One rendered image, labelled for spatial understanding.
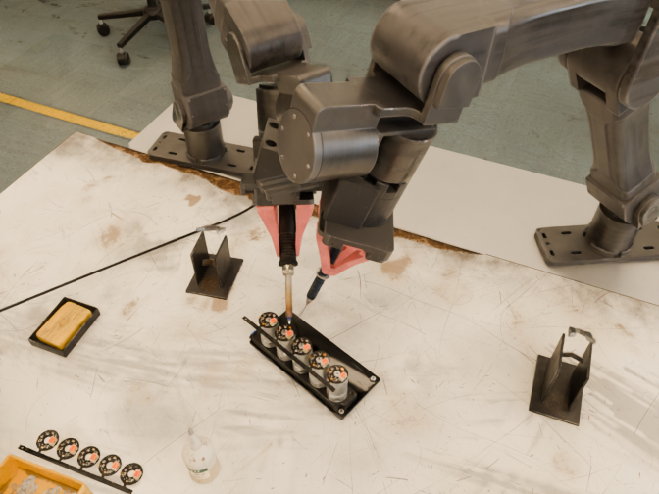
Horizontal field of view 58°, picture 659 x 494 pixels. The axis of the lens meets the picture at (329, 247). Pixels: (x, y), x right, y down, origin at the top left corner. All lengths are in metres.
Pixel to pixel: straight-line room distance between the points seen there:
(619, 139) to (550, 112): 1.92
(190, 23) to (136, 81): 1.92
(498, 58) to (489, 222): 0.50
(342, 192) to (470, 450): 0.36
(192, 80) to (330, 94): 0.51
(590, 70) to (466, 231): 0.37
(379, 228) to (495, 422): 0.31
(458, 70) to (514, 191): 0.60
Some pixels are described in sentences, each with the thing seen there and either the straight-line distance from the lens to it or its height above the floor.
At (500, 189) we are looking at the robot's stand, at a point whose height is 0.75.
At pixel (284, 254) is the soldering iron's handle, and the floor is 0.86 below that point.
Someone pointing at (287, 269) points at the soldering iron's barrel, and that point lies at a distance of 0.73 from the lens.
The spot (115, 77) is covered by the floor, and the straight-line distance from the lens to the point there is 2.87.
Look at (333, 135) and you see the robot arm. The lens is 0.44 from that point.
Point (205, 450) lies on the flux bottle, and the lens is 0.66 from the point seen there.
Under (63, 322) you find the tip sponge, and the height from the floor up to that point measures 0.76.
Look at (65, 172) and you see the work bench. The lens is 1.11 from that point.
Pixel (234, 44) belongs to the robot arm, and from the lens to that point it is 0.67.
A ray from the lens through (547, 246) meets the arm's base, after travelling 0.94.
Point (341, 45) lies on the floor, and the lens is 2.96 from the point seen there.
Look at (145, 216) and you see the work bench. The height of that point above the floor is 0.75.
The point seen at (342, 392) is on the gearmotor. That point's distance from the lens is 0.70.
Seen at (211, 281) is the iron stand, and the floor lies 0.75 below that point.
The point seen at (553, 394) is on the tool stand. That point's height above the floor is 0.75.
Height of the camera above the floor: 1.40
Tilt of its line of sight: 47 degrees down
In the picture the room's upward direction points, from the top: straight up
